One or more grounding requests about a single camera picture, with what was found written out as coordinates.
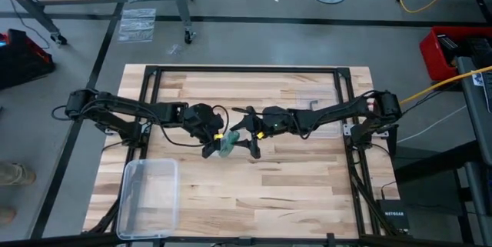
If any clear plastic zip bag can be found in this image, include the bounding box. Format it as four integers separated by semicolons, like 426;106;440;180
217;129;242;159

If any clear plastic storage bin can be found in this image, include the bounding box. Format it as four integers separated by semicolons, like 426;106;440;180
116;158;180;240

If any thick yellow cable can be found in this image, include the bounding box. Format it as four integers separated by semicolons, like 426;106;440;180
399;65;492;105

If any person's foot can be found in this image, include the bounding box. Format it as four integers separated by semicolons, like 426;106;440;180
0;161;37;186
0;205;18;225

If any clear shallow plastic tray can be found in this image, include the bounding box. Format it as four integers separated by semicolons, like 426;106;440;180
298;88;343;139

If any black and red toolbox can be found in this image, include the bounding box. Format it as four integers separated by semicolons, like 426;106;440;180
0;28;55;90

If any red plastic crate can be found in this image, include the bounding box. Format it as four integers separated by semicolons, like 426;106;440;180
419;26;492;82

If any white cable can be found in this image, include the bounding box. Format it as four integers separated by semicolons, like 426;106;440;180
395;105;468;144

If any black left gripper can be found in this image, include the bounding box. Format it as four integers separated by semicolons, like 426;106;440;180
183;103;225;159

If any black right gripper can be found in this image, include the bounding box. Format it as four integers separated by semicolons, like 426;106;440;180
229;105;300;160

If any black network switch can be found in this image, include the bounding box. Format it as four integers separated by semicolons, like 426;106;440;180
376;199;411;231

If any clear plastic floor bag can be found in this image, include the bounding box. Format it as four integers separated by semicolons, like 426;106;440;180
118;8;158;44

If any black aluminium table frame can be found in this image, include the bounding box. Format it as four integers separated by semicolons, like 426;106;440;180
80;65;404;247

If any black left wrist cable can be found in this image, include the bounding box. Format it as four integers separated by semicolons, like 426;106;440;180
159;104;231;149

